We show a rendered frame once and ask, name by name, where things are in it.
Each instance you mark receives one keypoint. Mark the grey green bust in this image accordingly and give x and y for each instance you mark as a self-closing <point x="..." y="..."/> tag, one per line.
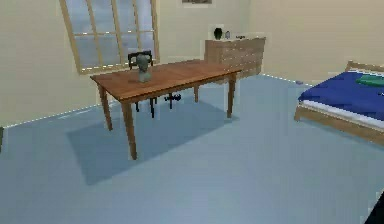
<point x="143" y="68"/>

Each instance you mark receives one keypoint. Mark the brown wooden table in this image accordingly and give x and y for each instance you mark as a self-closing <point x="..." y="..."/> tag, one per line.
<point x="180" y="77"/>

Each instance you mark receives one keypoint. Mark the light wooden chest of drawers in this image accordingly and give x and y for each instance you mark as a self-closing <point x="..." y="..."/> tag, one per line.
<point x="238" y="53"/>

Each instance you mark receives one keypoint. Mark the black chair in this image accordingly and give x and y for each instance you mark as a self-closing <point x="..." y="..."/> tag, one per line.
<point x="133" y="58"/>

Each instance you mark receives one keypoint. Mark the dark round vase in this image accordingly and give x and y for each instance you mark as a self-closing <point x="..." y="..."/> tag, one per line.
<point x="218" y="33"/>

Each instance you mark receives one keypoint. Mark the small grey blue jar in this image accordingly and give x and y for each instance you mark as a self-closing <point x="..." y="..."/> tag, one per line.
<point x="227" y="34"/>

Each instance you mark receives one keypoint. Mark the small flat dark object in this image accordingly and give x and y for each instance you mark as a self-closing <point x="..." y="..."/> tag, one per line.
<point x="240" y="37"/>

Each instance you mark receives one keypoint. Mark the small blue floor object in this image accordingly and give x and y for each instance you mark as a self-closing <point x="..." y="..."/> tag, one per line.
<point x="299" y="82"/>

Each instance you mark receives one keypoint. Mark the wooden framed window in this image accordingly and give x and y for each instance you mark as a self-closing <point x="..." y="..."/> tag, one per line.
<point x="110" y="33"/>

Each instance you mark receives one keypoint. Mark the wooden bed with blue cover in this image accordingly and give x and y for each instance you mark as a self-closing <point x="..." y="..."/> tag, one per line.
<point x="346" y="96"/>

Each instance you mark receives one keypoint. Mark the green pillow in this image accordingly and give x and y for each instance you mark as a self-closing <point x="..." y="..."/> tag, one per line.
<point x="371" y="80"/>

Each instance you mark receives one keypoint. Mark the dark blue corner object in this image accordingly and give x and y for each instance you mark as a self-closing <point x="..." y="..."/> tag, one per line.
<point x="376" y="211"/>

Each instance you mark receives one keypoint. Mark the framed wall picture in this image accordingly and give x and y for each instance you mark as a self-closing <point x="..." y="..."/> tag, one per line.
<point x="196" y="1"/>

